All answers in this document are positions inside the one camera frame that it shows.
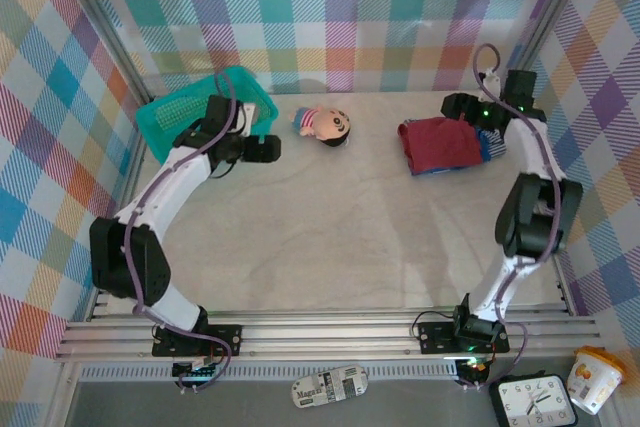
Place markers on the dark red tank top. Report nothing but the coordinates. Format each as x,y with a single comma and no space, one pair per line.
440,144

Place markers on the plain blue tank top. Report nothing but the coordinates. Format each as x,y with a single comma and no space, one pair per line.
445,171

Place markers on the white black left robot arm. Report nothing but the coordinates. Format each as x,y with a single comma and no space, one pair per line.
130,257

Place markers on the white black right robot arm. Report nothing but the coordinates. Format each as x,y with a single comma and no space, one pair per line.
530,217

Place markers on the teal plastic basket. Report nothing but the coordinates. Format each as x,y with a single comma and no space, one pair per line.
170,112

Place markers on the plush boy doll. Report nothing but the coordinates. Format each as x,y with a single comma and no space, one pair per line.
325,124

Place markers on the newspaper print pencil case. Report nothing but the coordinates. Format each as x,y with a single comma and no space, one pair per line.
330,387

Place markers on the white cup with yellow lid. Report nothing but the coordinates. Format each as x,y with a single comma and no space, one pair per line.
595,382

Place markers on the black square alarm clock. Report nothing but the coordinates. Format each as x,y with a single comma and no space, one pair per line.
532,402

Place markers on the aluminium frame post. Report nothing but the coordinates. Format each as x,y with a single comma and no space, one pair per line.
547,22
100,22

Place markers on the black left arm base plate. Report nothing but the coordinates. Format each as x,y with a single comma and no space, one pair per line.
225,339

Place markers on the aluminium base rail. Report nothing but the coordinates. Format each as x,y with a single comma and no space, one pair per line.
325,337

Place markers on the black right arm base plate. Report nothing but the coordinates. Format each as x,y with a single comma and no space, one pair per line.
435,337

